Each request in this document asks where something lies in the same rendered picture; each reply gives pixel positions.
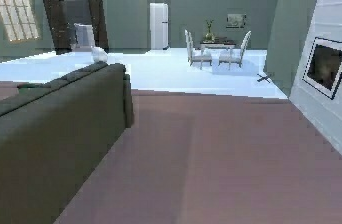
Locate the white round object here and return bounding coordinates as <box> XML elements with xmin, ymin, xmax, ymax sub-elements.
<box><xmin>90</xmin><ymin>46</ymin><xmax>109</xmax><ymax>64</ymax></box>

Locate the grey white bin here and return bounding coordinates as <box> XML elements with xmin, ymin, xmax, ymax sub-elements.
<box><xmin>73</xmin><ymin>23</ymin><xmax>97</xmax><ymax>50</ymax></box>

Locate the white dining chair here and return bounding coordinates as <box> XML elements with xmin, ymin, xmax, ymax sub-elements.
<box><xmin>217</xmin><ymin>30</ymin><xmax>253</xmax><ymax>71</ymax></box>
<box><xmin>184</xmin><ymin>29</ymin><xmax>213</xmax><ymax>70</ymax></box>

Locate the small framed wall picture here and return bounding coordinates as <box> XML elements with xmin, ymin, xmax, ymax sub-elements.
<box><xmin>226</xmin><ymin>13</ymin><xmax>247</xmax><ymax>29</ymax></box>

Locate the dark dining table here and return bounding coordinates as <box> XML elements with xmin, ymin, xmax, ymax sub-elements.
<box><xmin>199</xmin><ymin>37</ymin><xmax>237</xmax><ymax>57</ymax></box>

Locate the window with white grid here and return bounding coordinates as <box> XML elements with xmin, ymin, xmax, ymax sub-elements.
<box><xmin>0</xmin><ymin>0</ymin><xmax>41</xmax><ymax>43</ymax></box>

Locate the black cross-shaped object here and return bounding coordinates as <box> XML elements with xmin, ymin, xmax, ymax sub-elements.
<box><xmin>256</xmin><ymin>73</ymin><xmax>273</xmax><ymax>84</ymax></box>

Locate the dark brown doorway frame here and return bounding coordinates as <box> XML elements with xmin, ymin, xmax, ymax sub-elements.
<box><xmin>42</xmin><ymin>0</ymin><xmax>110</xmax><ymax>54</ymax></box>

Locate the green house plant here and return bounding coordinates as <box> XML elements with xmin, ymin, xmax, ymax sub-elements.
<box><xmin>204</xmin><ymin>19</ymin><xmax>216</xmax><ymax>43</ymax></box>

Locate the white fridge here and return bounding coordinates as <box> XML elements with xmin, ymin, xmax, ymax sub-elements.
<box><xmin>149</xmin><ymin>2</ymin><xmax>170</xmax><ymax>51</ymax></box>

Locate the dark green sofa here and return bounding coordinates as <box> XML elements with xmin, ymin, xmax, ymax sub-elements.
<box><xmin>0</xmin><ymin>61</ymin><xmax>135</xmax><ymax>224</ymax></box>

